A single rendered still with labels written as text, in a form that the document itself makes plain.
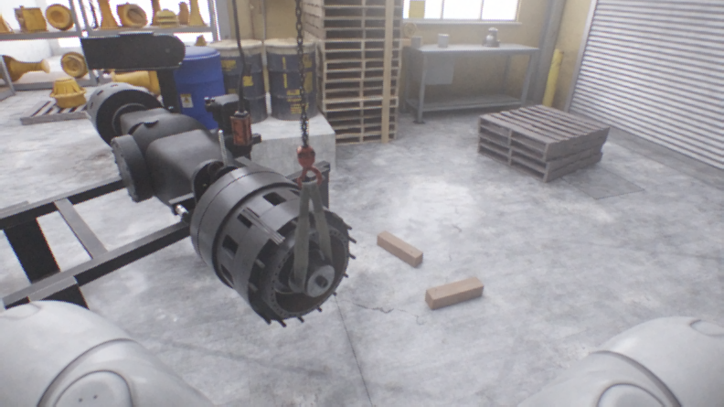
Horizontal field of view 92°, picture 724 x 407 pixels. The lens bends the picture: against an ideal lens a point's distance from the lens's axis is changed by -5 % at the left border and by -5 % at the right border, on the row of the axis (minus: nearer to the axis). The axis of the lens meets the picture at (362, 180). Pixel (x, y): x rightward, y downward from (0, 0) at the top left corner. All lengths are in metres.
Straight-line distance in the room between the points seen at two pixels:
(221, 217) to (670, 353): 1.45
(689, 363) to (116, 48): 3.78
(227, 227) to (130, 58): 2.44
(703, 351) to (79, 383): 0.63
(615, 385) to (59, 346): 0.56
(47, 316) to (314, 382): 1.82
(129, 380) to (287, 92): 4.20
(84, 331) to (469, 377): 2.07
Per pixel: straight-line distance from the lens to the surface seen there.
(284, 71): 4.44
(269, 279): 1.45
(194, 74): 4.00
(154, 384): 0.44
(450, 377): 2.34
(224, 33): 5.62
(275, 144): 4.09
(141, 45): 3.75
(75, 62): 9.91
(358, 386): 2.25
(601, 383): 0.44
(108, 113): 3.67
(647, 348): 0.54
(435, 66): 5.93
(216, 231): 1.62
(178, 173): 2.19
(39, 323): 0.57
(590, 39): 7.25
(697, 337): 0.58
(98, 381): 0.43
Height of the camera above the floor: 1.89
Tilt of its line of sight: 28 degrees down
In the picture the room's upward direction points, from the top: 1 degrees clockwise
